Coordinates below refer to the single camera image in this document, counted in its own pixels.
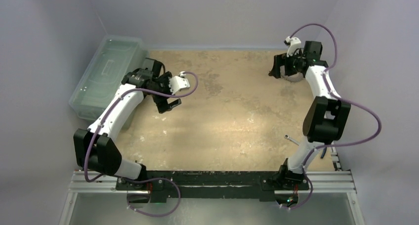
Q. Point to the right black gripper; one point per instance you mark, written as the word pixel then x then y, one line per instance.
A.
pixel 282 63

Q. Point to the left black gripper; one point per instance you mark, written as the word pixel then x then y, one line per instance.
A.
pixel 163 105

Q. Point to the translucent green plastic storage box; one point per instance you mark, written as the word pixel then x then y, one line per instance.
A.
pixel 114 58

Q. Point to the large keyring with keys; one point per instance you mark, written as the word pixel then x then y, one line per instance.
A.
pixel 294 78

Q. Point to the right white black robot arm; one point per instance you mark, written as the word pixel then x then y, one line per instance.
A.
pixel 327 116

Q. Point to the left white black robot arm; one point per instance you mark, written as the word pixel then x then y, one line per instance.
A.
pixel 95 146

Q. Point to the silver wrench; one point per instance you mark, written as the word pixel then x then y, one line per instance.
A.
pixel 291 139

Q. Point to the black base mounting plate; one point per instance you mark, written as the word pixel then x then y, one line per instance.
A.
pixel 265 186

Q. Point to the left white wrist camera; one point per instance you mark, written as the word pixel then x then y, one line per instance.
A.
pixel 177 84

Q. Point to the aluminium frame rail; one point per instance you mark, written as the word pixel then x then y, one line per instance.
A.
pixel 334 201

